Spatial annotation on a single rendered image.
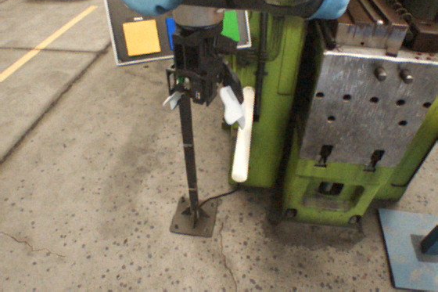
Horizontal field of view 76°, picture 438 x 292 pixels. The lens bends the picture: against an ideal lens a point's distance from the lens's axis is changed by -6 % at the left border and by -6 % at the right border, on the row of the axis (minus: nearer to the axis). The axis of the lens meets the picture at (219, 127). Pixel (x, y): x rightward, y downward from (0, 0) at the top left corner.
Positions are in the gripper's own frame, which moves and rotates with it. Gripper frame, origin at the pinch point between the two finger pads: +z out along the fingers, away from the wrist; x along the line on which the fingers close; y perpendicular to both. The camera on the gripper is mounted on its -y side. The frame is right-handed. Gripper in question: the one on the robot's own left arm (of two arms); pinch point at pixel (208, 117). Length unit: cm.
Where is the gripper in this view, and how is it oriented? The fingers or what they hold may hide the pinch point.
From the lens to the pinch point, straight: 57.7
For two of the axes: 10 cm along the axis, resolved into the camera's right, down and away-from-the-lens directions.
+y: -4.0, 6.0, -6.9
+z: 0.0, 7.5, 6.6
